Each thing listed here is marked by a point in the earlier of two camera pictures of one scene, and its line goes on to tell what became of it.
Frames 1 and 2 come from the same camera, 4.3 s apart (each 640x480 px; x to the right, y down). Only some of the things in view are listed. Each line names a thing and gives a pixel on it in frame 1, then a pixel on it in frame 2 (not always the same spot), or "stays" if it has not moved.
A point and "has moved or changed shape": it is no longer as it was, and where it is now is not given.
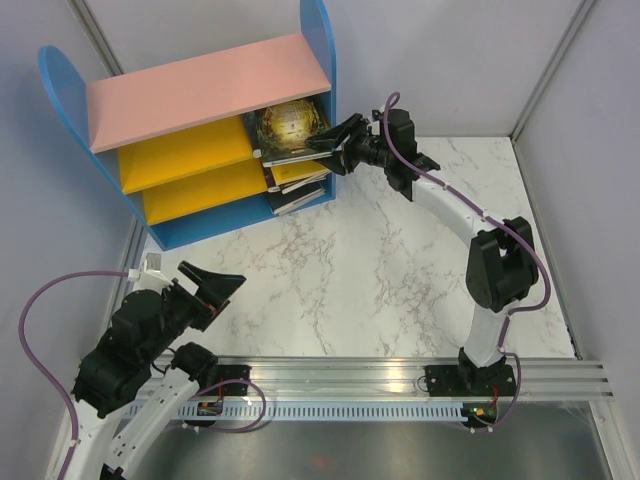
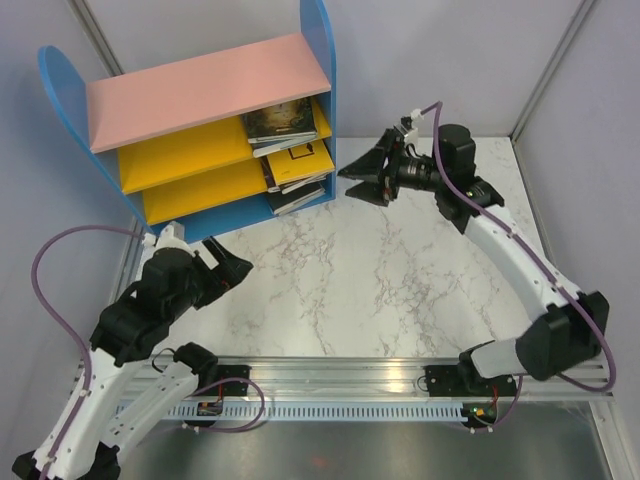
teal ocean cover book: (250, 121) to (260, 149)
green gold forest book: (282, 131) has moved or changed shape
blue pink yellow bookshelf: (177, 133) stays
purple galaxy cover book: (268, 175) stays
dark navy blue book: (287, 202) stays
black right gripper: (342, 163) to (370, 167)
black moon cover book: (296, 193) to (292, 186)
